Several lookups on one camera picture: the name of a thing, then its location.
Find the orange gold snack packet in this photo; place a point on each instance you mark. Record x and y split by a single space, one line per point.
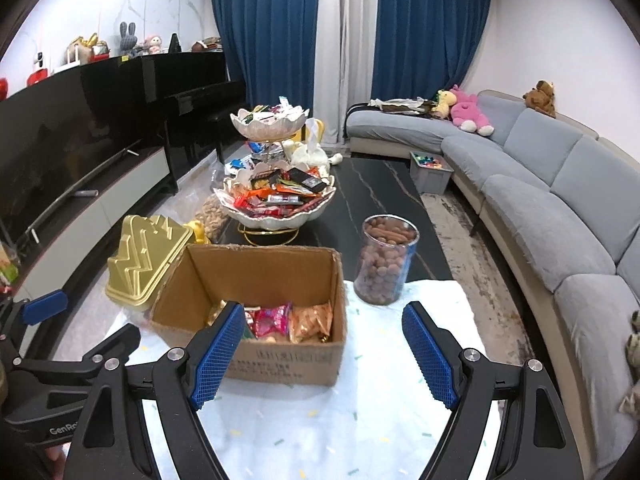
312 322

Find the grey bin of toys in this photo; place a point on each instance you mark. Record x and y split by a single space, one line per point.
430 175

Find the black metronome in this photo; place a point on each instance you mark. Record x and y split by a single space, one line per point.
174 45

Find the heap of assorted wrapped snacks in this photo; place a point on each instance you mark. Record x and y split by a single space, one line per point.
280 192
270 112

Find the beige plush toy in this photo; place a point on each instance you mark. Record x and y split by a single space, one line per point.
632 345

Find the brown cardboard box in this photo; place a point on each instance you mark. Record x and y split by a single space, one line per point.
280 360

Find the grey sectional sofa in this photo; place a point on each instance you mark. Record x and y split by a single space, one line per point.
550 185

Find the blue curtain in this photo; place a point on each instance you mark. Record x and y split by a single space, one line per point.
425 25
265 25

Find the pink plush toy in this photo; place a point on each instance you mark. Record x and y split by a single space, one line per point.
467 110

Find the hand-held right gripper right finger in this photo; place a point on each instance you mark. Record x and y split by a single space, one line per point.
430 355

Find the grey TV cabinet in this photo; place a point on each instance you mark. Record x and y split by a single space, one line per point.
125 180

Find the black piano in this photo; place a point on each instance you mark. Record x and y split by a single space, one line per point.
165 80

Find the stack of books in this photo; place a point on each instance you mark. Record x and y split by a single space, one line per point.
207 45

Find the white sheer curtain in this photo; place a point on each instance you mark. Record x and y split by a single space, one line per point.
347 35

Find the yellow plastic toy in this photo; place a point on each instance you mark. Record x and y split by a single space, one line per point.
197 231

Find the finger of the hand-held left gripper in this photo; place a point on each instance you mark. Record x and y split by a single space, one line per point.
45 306
110 344

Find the gold foil snack packet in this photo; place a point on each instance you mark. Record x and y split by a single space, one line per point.
217 312

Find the two-tier white bowl stand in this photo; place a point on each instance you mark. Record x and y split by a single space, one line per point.
272 220

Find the grey patterned rug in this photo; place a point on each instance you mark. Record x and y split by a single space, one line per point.
465 220

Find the yellow plush toy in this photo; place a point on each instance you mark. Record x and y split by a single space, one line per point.
441 105

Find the white plush toy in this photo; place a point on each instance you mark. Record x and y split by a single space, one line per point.
307 152

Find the brown teddy bear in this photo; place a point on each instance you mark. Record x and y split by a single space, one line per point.
541 96

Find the pink snack packet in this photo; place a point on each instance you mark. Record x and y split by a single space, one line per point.
270 322

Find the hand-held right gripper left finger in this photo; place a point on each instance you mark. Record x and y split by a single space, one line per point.
220 355

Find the pink doll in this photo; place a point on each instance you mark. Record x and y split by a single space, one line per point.
153 45

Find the clear candy container gold lid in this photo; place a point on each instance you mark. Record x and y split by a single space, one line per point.
142 260

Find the white bag with gold bow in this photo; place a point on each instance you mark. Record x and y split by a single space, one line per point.
87 51

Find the crumpled cloth pile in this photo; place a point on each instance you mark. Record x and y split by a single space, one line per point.
400 105

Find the clear bag of peanuts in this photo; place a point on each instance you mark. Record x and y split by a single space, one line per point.
210 217

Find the clear jar of brown nuts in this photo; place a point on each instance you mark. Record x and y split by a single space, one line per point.
382 270

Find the white and red figurine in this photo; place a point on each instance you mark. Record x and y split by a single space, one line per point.
40 70

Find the red heart balloon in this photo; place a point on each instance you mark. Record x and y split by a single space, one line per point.
2 89

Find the clutter of colourful boxes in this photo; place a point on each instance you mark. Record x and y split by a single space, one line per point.
7 267

